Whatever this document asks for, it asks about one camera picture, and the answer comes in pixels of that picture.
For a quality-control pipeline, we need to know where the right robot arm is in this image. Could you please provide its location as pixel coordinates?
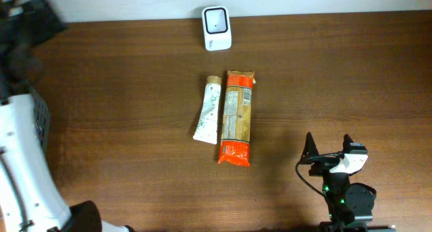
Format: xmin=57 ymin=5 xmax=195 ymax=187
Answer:
xmin=295 ymin=132 xmax=377 ymax=231

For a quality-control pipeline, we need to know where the orange spaghetti pasta pack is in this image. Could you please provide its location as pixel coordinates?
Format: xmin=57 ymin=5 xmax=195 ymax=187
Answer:
xmin=218 ymin=71 xmax=254 ymax=167

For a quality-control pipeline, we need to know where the grey plastic mesh basket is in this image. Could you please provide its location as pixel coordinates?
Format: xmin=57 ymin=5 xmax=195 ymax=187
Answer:
xmin=30 ymin=87 xmax=51 ymax=154

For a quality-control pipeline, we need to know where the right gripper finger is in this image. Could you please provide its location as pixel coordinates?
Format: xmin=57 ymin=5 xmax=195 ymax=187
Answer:
xmin=343 ymin=134 xmax=354 ymax=153
xmin=300 ymin=132 xmax=319 ymax=163

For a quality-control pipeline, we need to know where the white barcode scanner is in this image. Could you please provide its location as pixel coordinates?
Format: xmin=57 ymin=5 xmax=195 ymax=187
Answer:
xmin=201 ymin=6 xmax=232 ymax=51

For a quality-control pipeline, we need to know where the white cosmetic tube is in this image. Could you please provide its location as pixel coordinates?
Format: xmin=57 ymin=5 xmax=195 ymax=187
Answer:
xmin=193 ymin=76 xmax=221 ymax=144

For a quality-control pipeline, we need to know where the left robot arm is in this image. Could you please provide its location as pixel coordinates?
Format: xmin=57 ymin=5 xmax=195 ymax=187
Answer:
xmin=1 ymin=0 xmax=133 ymax=232

